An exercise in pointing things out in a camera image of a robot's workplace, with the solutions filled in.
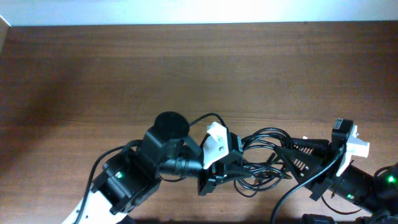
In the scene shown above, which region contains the right camera black cable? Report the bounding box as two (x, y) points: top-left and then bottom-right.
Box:
(269, 146), (346, 224)

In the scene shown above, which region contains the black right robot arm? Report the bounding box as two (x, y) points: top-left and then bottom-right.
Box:
(270, 138), (397, 223)

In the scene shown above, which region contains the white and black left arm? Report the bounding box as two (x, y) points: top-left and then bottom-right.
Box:
(64, 111), (252, 223)

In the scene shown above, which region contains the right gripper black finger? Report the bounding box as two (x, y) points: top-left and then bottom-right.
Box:
(292, 138), (330, 154)
(274, 146), (322, 184)

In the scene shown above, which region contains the thick black USB cable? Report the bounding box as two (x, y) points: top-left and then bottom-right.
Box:
(233, 127), (295, 198)

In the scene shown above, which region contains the camera black cable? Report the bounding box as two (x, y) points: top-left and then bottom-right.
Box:
(269, 146), (346, 224)
(73, 112), (228, 224)

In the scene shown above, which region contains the thin black micro-USB cable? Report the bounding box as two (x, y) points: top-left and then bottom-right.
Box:
(236, 155), (293, 192)

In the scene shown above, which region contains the left camera black cable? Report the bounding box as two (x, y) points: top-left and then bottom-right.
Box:
(73, 112), (228, 224)

